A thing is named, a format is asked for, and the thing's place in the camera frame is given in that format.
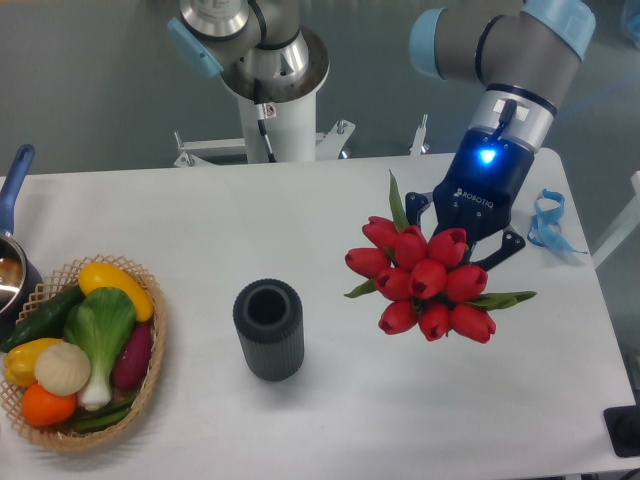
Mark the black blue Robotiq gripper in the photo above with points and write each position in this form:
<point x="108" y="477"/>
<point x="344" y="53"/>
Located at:
<point x="477" y="195"/>

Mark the red tulip bouquet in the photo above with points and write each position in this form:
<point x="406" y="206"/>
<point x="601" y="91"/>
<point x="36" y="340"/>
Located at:
<point x="427" y="282"/>

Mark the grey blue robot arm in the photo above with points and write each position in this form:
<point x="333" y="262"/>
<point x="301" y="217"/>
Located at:
<point x="524" y="53"/>

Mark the dark grey ribbed vase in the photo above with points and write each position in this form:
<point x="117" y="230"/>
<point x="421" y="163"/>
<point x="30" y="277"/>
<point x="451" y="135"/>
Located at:
<point x="268" y="317"/>

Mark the blue ribbon strip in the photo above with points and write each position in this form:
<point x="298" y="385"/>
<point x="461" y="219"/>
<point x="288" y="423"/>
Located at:
<point x="545" y="229"/>

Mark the black device at edge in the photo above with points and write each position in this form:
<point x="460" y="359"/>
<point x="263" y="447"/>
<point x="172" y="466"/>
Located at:
<point x="623" y="428"/>

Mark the purple sweet potato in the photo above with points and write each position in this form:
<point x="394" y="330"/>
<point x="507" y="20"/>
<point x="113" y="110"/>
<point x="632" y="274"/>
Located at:
<point x="132" y="364"/>

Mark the yellow squash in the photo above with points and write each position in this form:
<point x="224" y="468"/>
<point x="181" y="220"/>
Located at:
<point x="97" y="275"/>

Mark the green bok choy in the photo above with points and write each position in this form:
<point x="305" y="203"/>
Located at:
<point x="100" y="326"/>

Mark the green pea pod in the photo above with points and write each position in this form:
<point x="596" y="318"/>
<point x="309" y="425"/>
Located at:
<point x="103" y="418"/>

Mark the dark green cucumber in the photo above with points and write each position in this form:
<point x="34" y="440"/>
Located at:
<point x="45" y="322"/>

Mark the woven wicker basket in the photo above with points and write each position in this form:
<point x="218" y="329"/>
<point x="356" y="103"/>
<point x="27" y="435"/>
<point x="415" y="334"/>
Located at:
<point x="66" y="438"/>

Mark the yellow bell pepper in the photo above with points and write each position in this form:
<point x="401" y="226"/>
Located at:
<point x="19" y="363"/>

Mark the white frame at right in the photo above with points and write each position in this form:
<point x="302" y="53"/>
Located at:
<point x="620" y="228"/>

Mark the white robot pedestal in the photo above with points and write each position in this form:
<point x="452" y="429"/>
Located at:
<point x="290" y="128"/>

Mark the white metal base frame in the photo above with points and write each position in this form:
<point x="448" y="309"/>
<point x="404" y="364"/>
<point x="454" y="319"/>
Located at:
<point x="329" y="146"/>

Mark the blue handled saucepan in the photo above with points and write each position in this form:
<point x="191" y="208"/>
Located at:
<point x="19" y="276"/>

